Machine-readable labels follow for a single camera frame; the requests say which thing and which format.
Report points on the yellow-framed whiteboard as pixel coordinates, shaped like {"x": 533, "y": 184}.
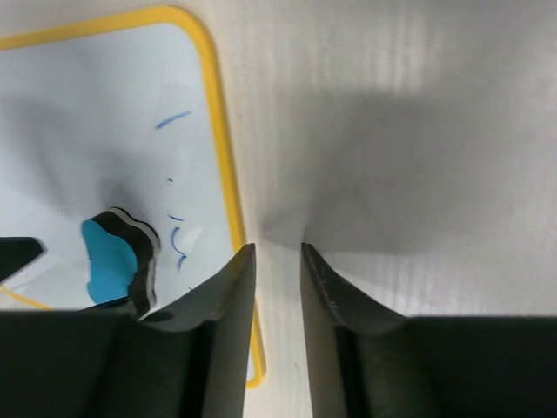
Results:
{"x": 121, "y": 111}

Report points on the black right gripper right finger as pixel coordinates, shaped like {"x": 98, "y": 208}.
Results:
{"x": 366, "y": 360}

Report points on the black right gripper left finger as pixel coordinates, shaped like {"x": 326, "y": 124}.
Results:
{"x": 188, "y": 359}

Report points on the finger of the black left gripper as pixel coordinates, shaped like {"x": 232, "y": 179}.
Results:
{"x": 16, "y": 253}

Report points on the blue bone-shaped eraser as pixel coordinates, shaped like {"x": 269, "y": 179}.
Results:
{"x": 123, "y": 254}

